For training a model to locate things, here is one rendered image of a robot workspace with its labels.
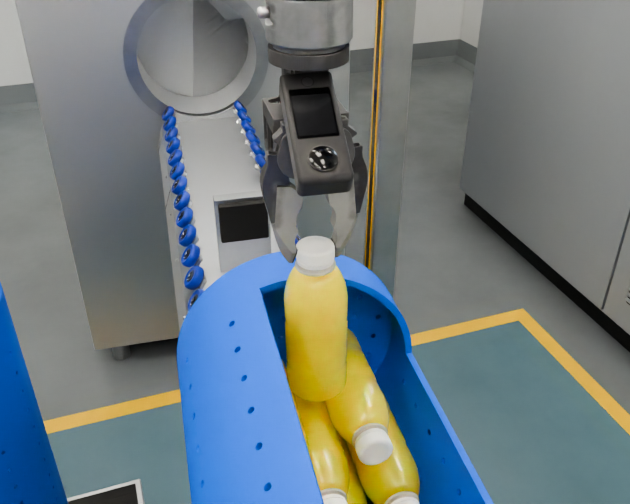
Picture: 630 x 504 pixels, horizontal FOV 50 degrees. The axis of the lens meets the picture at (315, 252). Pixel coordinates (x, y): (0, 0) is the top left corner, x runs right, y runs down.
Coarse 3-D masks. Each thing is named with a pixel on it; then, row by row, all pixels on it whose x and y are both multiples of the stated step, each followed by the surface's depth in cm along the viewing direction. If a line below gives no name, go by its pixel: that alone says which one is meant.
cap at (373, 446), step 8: (368, 432) 72; (376, 432) 72; (384, 432) 73; (360, 440) 72; (368, 440) 71; (376, 440) 71; (384, 440) 71; (360, 448) 71; (368, 448) 71; (376, 448) 72; (384, 448) 72; (392, 448) 72; (360, 456) 72; (368, 456) 72; (376, 456) 72; (384, 456) 73; (368, 464) 73; (376, 464) 73
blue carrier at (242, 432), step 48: (240, 288) 75; (384, 288) 82; (192, 336) 76; (240, 336) 69; (384, 336) 89; (192, 384) 71; (240, 384) 64; (288, 384) 62; (384, 384) 89; (192, 432) 67; (240, 432) 60; (288, 432) 57; (432, 432) 77; (192, 480) 65; (240, 480) 56; (288, 480) 53; (432, 480) 76; (480, 480) 68
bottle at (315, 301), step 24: (288, 288) 69; (312, 288) 67; (336, 288) 68; (288, 312) 69; (312, 312) 67; (336, 312) 68; (288, 336) 71; (312, 336) 69; (336, 336) 70; (288, 360) 73; (312, 360) 71; (336, 360) 72; (312, 384) 73; (336, 384) 74
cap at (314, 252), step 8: (304, 240) 68; (312, 240) 68; (320, 240) 68; (328, 240) 68; (304, 248) 67; (312, 248) 67; (320, 248) 67; (328, 248) 67; (296, 256) 67; (304, 256) 66; (312, 256) 66; (320, 256) 66; (328, 256) 66; (304, 264) 66; (312, 264) 66; (320, 264) 66; (328, 264) 67
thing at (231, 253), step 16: (240, 192) 124; (256, 192) 124; (224, 208) 120; (240, 208) 121; (256, 208) 122; (224, 224) 122; (240, 224) 123; (256, 224) 124; (224, 240) 124; (240, 240) 125; (256, 240) 127; (224, 256) 127; (240, 256) 128; (256, 256) 129
